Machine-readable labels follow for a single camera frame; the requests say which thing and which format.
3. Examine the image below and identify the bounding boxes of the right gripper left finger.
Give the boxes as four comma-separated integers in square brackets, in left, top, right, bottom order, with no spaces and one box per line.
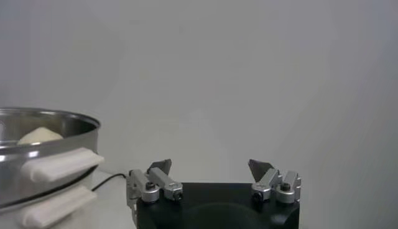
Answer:
[126,159,184,208]

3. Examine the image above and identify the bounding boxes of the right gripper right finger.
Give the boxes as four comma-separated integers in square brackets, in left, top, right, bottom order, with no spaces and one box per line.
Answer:
[248,159,302,205]

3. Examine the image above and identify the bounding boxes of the black pot power cord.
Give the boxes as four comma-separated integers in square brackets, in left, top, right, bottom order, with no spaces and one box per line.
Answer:
[91,172,128,192]

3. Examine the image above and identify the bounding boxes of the perforated steel steamer basket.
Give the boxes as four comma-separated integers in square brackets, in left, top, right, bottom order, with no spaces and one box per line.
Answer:
[0,107,105,210]

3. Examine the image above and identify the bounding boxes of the white steamed baozi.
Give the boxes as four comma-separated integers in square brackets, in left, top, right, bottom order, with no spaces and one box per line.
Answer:
[17,126,65,146]

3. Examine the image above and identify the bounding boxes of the white electric cooking pot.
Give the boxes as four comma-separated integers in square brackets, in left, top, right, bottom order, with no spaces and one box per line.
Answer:
[0,166,99,229]

